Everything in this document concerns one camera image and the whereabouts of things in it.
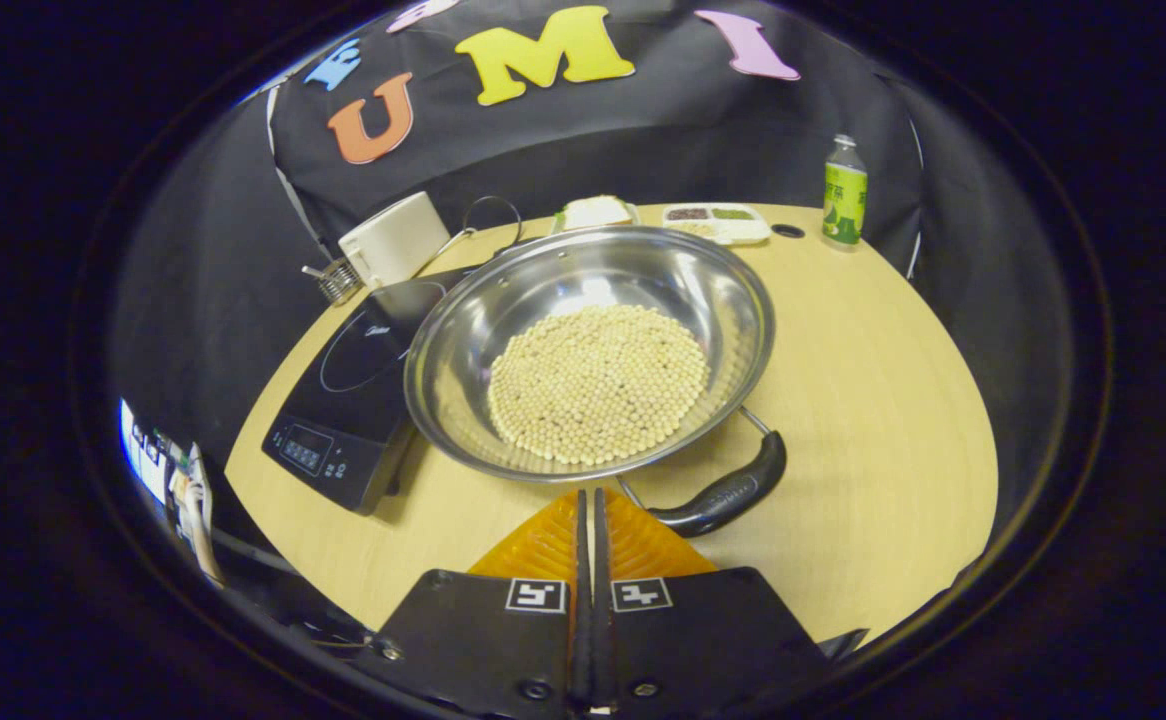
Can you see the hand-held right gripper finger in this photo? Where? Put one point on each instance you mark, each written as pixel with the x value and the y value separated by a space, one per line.
pixel 601 600
pixel 581 600

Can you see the white divided food tray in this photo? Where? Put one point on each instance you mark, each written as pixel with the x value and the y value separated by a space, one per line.
pixel 715 225

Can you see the green label drink bottle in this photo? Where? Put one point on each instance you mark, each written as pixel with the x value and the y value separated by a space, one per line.
pixel 845 195

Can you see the pile of soybeans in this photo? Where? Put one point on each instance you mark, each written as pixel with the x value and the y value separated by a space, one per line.
pixel 598 385

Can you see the white toaster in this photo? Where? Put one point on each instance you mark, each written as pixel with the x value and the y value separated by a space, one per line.
pixel 393 240

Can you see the sandwich on plate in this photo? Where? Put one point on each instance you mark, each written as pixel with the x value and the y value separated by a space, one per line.
pixel 595 213

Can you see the black backdrop cloth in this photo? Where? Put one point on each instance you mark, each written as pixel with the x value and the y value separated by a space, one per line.
pixel 593 140

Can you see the lit screen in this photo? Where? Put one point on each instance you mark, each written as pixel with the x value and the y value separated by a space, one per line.
pixel 148 450

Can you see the black induction cooktop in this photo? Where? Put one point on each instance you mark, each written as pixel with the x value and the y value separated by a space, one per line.
pixel 343 400

